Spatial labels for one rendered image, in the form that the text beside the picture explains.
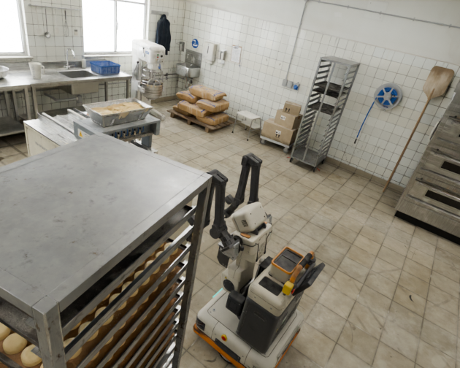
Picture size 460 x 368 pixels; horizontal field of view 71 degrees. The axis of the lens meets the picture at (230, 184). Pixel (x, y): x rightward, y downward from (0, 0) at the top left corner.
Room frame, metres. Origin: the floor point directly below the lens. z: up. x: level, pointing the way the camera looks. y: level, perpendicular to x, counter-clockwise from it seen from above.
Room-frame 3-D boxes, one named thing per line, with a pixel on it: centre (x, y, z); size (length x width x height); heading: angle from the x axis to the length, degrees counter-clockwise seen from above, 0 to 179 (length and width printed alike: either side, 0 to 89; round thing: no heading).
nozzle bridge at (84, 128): (2.79, 1.13, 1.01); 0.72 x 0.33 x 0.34; 150
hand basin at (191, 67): (7.28, 1.37, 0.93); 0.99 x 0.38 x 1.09; 60
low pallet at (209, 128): (6.52, 0.88, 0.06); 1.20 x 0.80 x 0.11; 63
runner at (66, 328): (0.65, 0.20, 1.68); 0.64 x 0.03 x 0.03; 162
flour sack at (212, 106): (6.37, 0.65, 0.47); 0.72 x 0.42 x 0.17; 156
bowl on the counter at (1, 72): (4.08, 3.34, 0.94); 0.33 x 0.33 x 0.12
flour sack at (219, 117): (6.39, 0.61, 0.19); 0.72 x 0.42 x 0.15; 155
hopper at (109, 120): (2.79, 1.13, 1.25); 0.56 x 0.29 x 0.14; 150
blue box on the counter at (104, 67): (5.52, 2.49, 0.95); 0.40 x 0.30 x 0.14; 153
